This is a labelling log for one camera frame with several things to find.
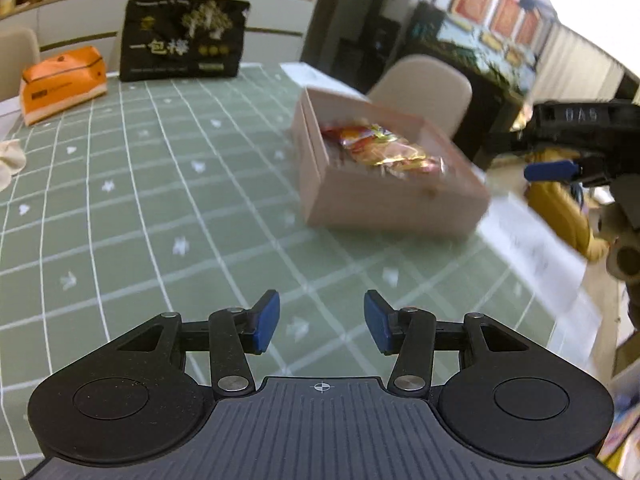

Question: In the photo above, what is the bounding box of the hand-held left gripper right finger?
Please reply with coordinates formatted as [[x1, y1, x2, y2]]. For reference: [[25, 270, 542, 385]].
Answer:
[[363, 289, 532, 397]]

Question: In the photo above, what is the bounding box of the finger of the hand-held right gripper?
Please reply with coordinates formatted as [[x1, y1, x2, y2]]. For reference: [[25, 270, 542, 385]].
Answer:
[[531, 101, 640, 148], [523, 152, 623, 191]]

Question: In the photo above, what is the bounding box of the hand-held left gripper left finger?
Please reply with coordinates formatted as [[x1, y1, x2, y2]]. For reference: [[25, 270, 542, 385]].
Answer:
[[116, 289, 282, 398]]

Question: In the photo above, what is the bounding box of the pink cardboard box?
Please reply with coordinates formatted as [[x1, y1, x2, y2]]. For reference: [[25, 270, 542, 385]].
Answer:
[[291, 87, 492, 239]]

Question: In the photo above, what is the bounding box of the large red snack packet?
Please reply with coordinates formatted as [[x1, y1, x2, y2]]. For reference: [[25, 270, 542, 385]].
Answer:
[[350, 142, 447, 179]]

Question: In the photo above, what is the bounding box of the yellow panda snack packet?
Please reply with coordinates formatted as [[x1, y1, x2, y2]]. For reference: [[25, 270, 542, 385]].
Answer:
[[321, 118, 401, 158]]

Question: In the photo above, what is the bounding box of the person's right hand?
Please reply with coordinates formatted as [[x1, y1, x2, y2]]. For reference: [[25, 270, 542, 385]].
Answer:
[[597, 204, 640, 283]]

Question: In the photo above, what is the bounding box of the white curtain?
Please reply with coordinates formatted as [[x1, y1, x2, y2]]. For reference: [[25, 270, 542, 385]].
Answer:
[[537, 22, 640, 107]]

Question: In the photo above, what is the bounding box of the black cabinet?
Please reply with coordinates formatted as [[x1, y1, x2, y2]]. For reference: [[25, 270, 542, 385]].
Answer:
[[410, 2, 533, 172]]

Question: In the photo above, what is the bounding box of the red panelled screen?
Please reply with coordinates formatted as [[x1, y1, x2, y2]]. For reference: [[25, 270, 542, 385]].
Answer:
[[450, 0, 548, 47]]

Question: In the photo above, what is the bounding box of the beige chair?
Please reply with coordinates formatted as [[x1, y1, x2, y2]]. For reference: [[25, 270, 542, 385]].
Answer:
[[366, 55, 474, 142], [0, 27, 41, 103]]

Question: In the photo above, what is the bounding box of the green checked tablecloth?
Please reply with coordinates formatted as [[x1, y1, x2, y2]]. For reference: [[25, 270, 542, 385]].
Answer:
[[0, 62, 591, 463]]

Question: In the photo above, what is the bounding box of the large black snack bag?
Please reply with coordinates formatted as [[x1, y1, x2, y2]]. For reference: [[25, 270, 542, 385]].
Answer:
[[119, 0, 251, 82]]

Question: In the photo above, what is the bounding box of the white crumpled tissue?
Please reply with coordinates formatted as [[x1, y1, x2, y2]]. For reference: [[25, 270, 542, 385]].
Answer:
[[0, 139, 27, 192]]

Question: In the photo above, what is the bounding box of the orange tissue pack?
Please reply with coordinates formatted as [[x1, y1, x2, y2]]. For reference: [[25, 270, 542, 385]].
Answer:
[[20, 46, 109, 126]]

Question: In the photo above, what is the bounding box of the white wall cabinet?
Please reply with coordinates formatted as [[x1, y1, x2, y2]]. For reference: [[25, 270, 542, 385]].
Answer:
[[0, 0, 323, 81]]

